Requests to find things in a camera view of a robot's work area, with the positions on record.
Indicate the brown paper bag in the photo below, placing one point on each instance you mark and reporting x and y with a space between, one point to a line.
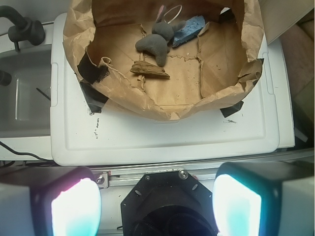
215 70

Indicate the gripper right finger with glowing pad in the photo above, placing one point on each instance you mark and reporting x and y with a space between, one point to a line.
274 198

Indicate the white sink basin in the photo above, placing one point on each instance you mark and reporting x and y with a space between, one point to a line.
25 102

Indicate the black tape inside bag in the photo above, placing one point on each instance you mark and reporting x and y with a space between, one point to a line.
90 72

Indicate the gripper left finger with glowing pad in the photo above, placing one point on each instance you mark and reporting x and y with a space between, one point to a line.
49 201

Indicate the black tape piece left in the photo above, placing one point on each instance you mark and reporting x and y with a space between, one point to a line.
94 99

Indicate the black octagonal mount plate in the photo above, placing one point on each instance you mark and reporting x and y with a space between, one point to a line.
168 204

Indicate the cardboard box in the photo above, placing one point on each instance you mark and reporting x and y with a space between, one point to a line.
279 15

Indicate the blue sponge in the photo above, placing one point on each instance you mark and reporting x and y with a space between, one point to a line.
192 28

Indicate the brown wood chip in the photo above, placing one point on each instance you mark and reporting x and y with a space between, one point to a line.
149 70

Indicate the black tape piece right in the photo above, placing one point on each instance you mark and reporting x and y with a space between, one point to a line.
226 112

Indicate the black tape piece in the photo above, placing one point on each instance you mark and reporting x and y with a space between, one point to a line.
94 99
226 112

